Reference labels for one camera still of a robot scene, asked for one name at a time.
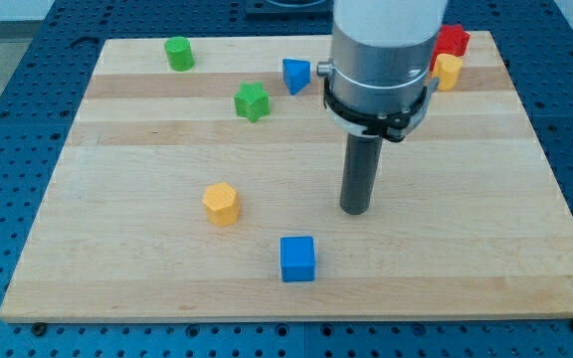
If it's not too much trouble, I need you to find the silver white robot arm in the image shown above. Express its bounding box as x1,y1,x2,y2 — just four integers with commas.
317,0,448,142

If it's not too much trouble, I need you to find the blue cube block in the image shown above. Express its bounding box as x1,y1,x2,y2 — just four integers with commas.
280,237,316,282

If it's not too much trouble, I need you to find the yellow hexagon block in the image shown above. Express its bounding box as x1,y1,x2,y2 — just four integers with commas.
202,182,241,227

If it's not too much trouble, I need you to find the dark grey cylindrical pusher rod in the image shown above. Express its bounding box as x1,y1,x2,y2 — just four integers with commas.
339,134,382,215

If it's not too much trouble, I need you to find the green star block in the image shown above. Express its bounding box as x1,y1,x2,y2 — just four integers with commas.
234,83,271,122

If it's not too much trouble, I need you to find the light wooden board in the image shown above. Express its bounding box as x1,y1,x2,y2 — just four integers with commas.
0,31,573,323

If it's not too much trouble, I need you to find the blue triangle block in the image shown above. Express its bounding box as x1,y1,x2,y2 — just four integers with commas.
283,59,310,95

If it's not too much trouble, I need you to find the green cylinder block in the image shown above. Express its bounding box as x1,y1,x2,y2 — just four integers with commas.
164,37,194,72

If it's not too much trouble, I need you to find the yellow rounded block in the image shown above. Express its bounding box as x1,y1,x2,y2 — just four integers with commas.
432,54,464,91

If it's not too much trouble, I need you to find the red star block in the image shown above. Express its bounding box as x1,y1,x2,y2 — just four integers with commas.
430,24,471,70

